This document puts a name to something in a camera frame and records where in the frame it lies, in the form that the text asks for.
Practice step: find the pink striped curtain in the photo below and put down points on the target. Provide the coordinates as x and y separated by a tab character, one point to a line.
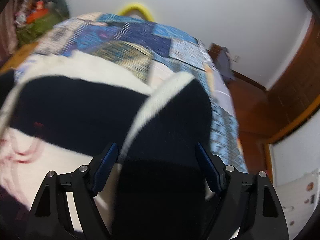
8	29

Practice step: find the white cabinet with stickers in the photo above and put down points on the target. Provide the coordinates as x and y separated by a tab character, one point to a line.
295	168

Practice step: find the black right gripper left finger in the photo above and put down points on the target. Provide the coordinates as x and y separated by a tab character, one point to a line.
49	217

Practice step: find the yellow hoop behind bed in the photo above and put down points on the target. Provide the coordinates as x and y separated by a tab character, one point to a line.
141	9

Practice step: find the brown wooden door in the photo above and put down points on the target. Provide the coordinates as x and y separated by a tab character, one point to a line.
265	115

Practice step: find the orange box on bag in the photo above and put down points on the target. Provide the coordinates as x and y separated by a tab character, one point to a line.
39	10

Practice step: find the black and white striped sweater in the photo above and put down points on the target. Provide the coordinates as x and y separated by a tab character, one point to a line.
65	110

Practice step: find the green patterned storage bag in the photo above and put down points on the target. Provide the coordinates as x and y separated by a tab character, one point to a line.
31	32

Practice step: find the dark cloth on door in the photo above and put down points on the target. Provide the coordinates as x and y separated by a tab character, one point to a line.
223	65

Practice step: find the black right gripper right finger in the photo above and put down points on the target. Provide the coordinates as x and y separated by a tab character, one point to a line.
244	206

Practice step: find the blue patchwork bed sheet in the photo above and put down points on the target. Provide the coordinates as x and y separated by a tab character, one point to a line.
152	52

